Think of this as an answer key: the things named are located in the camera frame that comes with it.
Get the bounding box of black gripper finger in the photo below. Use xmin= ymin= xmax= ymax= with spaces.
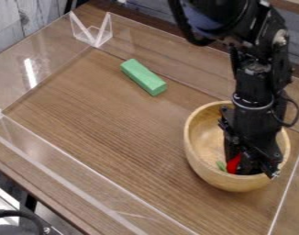
xmin=224 ymin=137 xmax=242 ymax=162
xmin=239 ymin=151 xmax=282 ymax=179

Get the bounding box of green rectangular block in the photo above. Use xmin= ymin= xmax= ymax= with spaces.
xmin=120 ymin=59 xmax=167 ymax=96

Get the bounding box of black table leg bracket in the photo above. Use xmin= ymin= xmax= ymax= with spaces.
xmin=20 ymin=193 xmax=63 ymax=235

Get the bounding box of clear acrylic corner bracket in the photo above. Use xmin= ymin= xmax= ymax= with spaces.
xmin=68 ymin=12 xmax=112 ymax=48

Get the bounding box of wooden bowl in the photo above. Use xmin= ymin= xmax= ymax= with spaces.
xmin=183 ymin=100 xmax=291 ymax=193

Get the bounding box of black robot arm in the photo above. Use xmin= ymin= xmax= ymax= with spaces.
xmin=168 ymin=0 xmax=295 ymax=178

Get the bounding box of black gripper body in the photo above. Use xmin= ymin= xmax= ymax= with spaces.
xmin=218 ymin=102 xmax=285 ymax=161

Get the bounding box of black cable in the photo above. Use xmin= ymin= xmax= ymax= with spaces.
xmin=0 ymin=209 xmax=47 ymax=235

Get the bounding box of red plush tomato toy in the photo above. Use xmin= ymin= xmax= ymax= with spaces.
xmin=216 ymin=153 xmax=242 ymax=174

